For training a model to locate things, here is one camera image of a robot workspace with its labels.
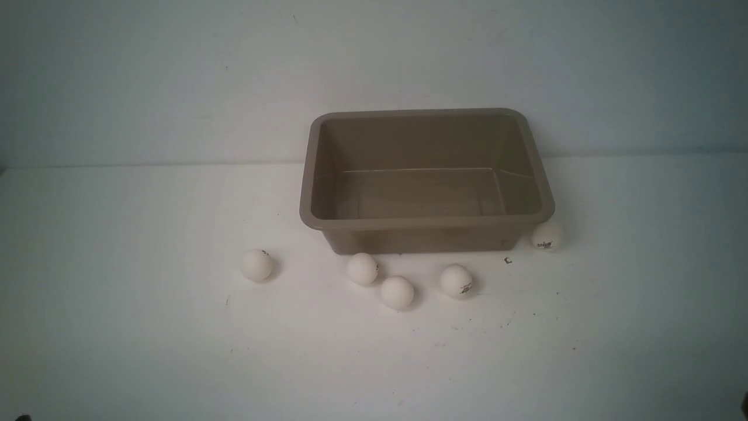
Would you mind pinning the white ping-pong ball with logo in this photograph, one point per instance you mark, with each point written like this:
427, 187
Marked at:
455, 281

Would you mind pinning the white ping-pong ball corner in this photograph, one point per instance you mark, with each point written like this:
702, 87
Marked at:
547, 236

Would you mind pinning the brown plastic storage bin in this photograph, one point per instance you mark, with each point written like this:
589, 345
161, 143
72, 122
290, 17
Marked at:
423, 181

